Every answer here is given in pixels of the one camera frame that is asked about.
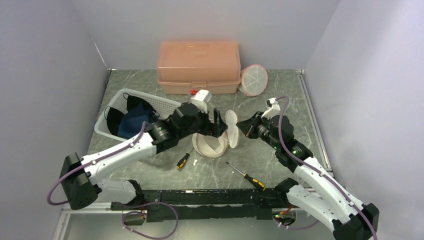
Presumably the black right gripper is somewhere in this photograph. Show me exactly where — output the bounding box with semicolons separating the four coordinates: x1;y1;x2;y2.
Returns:
236;111;280;151

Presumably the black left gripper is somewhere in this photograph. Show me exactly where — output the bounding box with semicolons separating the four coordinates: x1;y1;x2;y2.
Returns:
178;106;228;140

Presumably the white mesh laundry bag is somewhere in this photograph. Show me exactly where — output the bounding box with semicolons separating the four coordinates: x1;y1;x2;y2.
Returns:
192;109;240;158

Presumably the pink rimmed mesh bag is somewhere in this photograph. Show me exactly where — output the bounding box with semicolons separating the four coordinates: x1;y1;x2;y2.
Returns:
237;64;268;97

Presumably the navy blue bra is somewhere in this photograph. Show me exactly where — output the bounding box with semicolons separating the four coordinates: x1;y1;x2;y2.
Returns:
117;103;157;139

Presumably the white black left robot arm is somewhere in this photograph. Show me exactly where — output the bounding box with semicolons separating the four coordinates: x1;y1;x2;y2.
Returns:
59;102;228;210

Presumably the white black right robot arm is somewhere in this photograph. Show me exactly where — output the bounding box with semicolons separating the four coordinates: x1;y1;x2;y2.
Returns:
236;112;380;240

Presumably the black bra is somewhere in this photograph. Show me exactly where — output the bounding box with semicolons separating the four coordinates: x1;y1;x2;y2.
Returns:
106;96;159;136

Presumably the small yellow black screwdriver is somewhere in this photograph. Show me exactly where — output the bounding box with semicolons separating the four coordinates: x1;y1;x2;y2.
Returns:
176;147;195;170

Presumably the white plastic basket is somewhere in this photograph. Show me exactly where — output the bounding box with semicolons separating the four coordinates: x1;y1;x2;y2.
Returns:
94;88;181;142

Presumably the long yellow black screwdriver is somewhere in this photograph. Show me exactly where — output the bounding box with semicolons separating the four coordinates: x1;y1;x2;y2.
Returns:
226;162;266;192

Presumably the orange plastic storage box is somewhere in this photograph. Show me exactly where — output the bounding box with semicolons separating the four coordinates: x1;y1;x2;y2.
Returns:
156;41;241;95

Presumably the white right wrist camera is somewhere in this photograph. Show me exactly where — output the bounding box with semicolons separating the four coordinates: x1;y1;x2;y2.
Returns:
261;97;281;120

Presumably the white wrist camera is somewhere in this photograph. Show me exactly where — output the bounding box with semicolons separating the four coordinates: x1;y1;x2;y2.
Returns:
188;89;212;114
261;97;281;120

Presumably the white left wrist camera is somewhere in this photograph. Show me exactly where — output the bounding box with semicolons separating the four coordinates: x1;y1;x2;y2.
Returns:
188;89;212;114

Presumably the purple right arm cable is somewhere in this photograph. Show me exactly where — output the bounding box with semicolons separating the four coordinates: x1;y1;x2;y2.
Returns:
276;96;379;240

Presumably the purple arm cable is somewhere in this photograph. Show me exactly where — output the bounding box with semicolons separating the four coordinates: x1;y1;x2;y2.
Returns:
46;120;148;206
276;96;379;240

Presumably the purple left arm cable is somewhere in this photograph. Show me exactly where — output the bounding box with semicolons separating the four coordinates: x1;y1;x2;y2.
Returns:
46;120;148;206

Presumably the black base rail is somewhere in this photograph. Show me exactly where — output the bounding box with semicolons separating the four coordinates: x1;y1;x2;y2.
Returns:
110;178;297;223

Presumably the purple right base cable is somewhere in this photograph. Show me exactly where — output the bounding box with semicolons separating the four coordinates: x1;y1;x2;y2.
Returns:
276;216;321;231

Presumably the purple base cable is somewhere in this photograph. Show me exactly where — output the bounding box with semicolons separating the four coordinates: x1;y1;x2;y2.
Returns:
276;216;321;231
121;201;181;240

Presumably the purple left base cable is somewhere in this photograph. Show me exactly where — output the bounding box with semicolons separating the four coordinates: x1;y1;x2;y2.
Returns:
121;201;181;240

